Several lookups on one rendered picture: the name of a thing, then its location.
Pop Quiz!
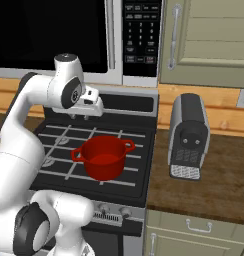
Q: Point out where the grey coffee machine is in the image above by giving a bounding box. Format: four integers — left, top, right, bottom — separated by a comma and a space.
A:
167, 93, 211, 182

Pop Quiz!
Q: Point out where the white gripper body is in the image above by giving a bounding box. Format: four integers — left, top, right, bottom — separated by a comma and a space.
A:
51, 96, 105, 118

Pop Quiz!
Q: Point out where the green wall cupboard door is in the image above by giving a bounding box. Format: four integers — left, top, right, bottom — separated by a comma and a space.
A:
159, 0, 244, 90

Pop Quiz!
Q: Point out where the silver microwave oven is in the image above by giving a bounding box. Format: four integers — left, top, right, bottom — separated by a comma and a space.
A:
0, 0, 166, 88

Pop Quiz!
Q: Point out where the silver stove knob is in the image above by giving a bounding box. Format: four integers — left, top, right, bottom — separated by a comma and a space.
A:
119, 206, 133, 220
97, 203, 110, 216

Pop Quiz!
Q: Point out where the green drawer front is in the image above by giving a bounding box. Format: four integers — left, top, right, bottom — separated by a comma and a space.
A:
145, 209, 244, 249

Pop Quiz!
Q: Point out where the green base cupboard door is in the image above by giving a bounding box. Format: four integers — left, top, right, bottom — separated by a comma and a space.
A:
143, 226, 244, 256

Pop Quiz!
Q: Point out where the black stove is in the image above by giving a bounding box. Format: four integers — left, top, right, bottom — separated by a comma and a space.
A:
28, 87, 160, 256

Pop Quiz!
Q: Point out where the microwave door handle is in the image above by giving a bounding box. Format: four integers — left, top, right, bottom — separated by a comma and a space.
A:
105, 0, 117, 72

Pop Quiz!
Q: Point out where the silver base cupboard handle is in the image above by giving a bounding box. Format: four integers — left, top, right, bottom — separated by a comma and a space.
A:
149, 232, 158, 256

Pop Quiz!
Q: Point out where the silver cupboard door handle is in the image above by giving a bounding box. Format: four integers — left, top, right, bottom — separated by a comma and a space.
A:
167, 3, 182, 71

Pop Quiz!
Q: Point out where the red pot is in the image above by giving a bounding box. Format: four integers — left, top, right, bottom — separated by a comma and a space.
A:
70, 134, 136, 182

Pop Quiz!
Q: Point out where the silver drawer handle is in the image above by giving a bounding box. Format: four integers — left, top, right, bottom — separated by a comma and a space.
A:
185, 217, 214, 234

